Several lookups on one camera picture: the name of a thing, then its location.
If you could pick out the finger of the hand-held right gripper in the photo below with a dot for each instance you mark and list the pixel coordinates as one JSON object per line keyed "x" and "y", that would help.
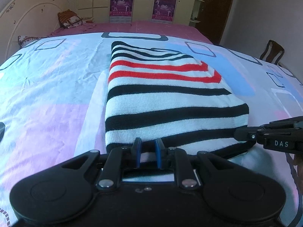
{"x": 245, "y": 134}

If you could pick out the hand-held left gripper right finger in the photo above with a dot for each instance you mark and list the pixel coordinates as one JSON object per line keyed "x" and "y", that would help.
{"x": 158, "y": 155}

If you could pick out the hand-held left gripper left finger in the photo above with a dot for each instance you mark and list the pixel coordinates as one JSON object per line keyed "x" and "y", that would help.
{"x": 138, "y": 155}

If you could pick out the black red white striped sweater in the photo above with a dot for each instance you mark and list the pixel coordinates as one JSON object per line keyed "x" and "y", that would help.
{"x": 170, "y": 99}

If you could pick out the dark wooden chair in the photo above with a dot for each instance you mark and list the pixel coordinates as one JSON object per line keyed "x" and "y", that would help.
{"x": 272, "y": 50}

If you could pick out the printed blanket with rounded squares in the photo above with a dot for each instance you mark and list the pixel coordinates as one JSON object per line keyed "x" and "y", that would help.
{"x": 52, "y": 87}

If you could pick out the pink bed sheet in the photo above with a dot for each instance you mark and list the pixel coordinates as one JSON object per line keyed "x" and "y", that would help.
{"x": 146, "y": 27}

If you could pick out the dark wooden door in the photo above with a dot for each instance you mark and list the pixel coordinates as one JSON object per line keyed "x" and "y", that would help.
{"x": 217, "y": 9}

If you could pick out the cream corner shelf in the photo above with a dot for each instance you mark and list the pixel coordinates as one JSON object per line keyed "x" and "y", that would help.
{"x": 197, "y": 2}

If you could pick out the brown patterned pillow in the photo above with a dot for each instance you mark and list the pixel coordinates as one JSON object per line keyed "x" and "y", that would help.
{"x": 69, "y": 19}

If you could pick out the white pillow with brown print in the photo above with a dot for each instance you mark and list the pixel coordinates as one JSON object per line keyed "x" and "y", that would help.
{"x": 29, "y": 40}

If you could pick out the cream wardrobe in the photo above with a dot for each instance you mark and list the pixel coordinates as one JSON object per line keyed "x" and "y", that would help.
{"x": 99, "y": 0}

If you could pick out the cream bed headboard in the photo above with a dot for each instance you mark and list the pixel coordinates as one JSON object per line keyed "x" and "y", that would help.
{"x": 30, "y": 16}

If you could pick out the purple wall poster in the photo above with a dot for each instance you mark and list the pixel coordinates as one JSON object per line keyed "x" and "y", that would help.
{"x": 163, "y": 7}
{"x": 121, "y": 3}

